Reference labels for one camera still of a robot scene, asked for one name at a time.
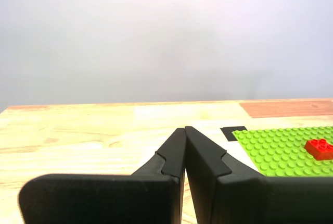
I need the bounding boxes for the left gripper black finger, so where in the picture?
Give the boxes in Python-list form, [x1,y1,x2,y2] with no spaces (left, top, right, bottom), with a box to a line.
[18,127,186,224]
[184,126,333,224]

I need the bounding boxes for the green studded baseplate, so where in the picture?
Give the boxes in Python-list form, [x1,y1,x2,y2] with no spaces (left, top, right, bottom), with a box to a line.
[232,126,333,178]

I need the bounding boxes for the red two-by-two brick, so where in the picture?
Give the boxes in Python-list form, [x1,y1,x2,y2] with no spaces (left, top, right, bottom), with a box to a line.
[304,139,333,161]

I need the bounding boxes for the black tape patch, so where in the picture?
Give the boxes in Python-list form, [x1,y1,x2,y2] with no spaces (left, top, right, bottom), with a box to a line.
[220,126,248,142]

